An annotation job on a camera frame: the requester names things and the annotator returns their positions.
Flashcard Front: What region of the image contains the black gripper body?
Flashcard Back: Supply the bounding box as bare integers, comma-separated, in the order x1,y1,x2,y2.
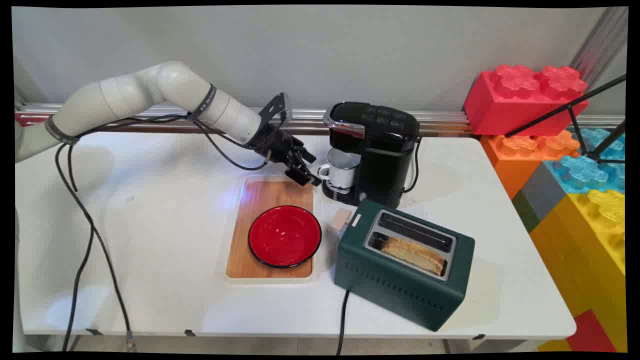
247,127,306,172

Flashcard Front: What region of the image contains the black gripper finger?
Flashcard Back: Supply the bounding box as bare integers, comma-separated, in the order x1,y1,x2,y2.
291,136,318,165
284,161,323,188

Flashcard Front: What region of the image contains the wooden toaster lever knob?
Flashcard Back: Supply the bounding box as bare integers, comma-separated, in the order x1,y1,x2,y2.
329,208,353,233

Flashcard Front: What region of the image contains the white enamel mug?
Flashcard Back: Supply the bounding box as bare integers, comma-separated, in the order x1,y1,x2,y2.
317,148,362,191

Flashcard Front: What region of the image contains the wooden cutting board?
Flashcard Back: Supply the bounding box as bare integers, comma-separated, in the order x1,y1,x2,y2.
224,175,316,285

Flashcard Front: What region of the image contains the red bowl with black rim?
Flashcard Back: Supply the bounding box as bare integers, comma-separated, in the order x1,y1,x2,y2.
248,205,323,269

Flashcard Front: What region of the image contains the black coffee machine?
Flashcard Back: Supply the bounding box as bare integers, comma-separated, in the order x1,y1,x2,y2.
322,101,421,210

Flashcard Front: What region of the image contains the toast bread slice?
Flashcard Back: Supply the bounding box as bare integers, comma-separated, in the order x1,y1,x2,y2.
382,236,447,277

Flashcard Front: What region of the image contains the green two-slot toaster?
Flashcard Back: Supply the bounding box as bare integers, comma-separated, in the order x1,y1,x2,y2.
333,199,476,333

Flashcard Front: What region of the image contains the giant orange toy brick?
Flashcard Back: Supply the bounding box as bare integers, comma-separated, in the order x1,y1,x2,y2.
479,129,582,201

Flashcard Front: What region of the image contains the giant red toy brick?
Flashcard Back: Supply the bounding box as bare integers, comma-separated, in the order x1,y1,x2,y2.
463,64,590,137

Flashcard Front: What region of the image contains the giant dark green toy brick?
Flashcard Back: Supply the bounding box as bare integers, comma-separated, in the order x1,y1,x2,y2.
511,189,542,234

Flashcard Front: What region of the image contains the small red plastic piece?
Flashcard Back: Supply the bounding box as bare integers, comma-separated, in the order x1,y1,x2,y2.
15,112,52,127

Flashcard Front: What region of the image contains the black tripod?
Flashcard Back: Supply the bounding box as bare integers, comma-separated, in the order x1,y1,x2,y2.
504,73,627,165

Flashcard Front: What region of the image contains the giant blue toy brick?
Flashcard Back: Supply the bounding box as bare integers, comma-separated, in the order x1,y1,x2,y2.
543,127,626,196

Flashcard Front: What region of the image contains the giant yellow toy brick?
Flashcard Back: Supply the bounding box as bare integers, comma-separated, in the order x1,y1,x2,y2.
529,188,627,354

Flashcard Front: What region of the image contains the slanted aluminium profile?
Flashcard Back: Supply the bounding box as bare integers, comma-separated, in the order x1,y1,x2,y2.
569,6,629,92

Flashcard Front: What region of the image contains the flat red toy brick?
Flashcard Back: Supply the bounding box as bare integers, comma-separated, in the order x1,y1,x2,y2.
565,309,617,354

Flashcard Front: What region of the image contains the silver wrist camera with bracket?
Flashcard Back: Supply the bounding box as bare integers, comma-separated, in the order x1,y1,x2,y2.
257,92,294,128

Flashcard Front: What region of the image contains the black cable loop at wrist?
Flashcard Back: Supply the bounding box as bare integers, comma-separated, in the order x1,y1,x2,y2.
191,116,274,172

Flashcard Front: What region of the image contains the grey velcro strap with print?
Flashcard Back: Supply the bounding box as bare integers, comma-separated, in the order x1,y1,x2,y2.
187,83,219,122

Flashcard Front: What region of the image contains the black coffee machine cable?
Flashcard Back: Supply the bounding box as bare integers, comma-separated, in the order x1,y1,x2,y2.
402,135,424,194

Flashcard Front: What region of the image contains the horizontal aluminium rail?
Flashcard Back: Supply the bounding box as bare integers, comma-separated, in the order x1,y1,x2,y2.
17,103,626,137

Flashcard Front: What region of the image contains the black toaster power cable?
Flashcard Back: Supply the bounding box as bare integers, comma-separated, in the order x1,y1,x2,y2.
335,288,351,356

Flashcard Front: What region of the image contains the thin black hanging robot cable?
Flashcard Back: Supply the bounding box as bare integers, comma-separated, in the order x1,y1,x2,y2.
67,145,137,352

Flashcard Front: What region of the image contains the thick black hanging robot cable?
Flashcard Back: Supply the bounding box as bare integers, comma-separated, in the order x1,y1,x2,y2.
54,142,96,352

